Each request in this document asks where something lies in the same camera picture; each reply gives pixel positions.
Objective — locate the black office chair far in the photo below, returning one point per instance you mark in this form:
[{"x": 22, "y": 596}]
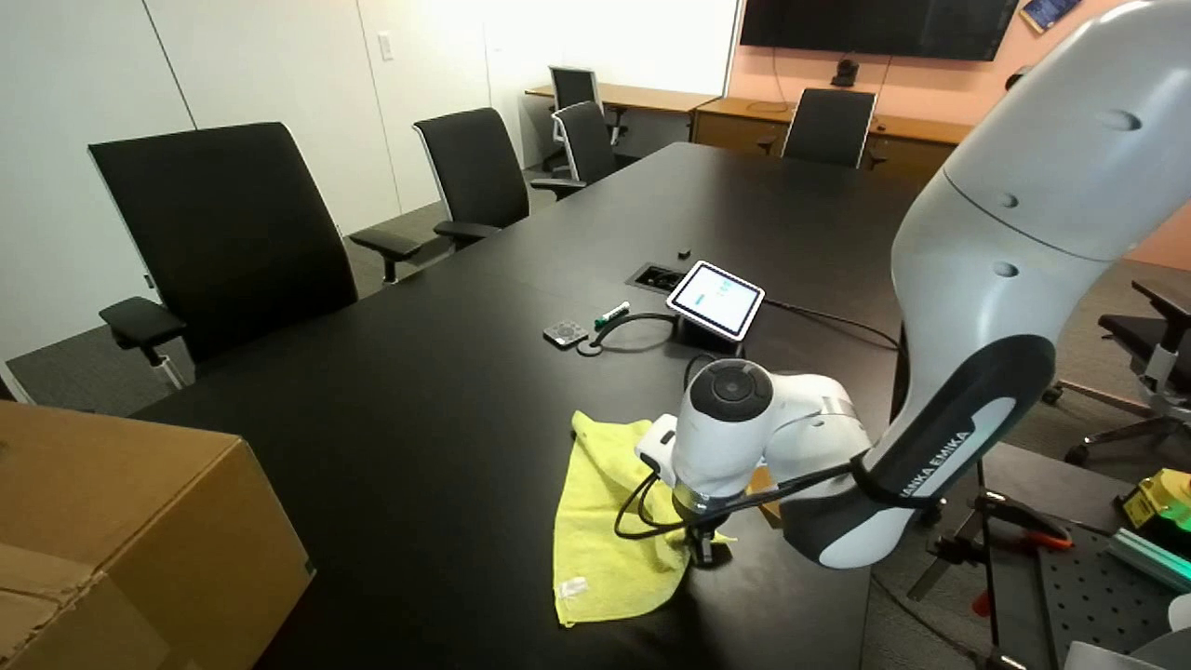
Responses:
[{"x": 569, "y": 88}]

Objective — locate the wooden sideboard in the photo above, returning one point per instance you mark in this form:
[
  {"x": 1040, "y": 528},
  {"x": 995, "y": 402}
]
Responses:
[{"x": 899, "y": 148}]

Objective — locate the green yellow box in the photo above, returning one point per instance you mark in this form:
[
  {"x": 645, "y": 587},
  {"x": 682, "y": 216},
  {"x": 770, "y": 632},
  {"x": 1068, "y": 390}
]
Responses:
[{"x": 1157, "y": 496}]

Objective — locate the black office chair near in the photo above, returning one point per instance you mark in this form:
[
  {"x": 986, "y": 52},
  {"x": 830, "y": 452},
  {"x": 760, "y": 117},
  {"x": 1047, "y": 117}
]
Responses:
[{"x": 232, "y": 231}]

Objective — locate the yellow towel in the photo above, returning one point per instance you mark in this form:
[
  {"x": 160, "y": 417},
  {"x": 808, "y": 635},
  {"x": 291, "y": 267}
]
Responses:
[{"x": 599, "y": 570}]

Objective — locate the black chair far right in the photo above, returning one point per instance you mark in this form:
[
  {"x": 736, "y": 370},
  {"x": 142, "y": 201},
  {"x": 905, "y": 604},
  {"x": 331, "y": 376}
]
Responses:
[{"x": 1162, "y": 366}]

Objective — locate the wall television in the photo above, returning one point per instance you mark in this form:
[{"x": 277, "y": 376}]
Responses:
[{"x": 880, "y": 29}]

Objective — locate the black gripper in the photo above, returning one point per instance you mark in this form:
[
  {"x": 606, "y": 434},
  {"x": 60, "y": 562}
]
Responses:
[{"x": 699, "y": 519}]

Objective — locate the small black phone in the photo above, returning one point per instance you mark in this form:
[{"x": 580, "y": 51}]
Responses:
[{"x": 564, "y": 336}]

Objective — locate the black chair right of table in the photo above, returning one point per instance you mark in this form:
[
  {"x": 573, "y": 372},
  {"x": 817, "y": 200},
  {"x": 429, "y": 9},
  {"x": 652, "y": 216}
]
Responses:
[{"x": 830, "y": 128}]

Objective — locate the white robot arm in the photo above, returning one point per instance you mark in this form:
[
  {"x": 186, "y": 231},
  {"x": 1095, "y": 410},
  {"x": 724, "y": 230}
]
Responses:
[{"x": 1081, "y": 160}]

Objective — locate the cardboard box on table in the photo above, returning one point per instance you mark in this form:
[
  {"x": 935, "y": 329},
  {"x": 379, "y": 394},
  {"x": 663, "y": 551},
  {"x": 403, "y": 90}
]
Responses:
[{"x": 135, "y": 545}]

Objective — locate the black office chair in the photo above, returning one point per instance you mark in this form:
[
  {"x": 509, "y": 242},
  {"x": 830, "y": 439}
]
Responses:
[
  {"x": 232, "y": 231},
  {"x": 476, "y": 179},
  {"x": 569, "y": 88},
  {"x": 586, "y": 143}
]

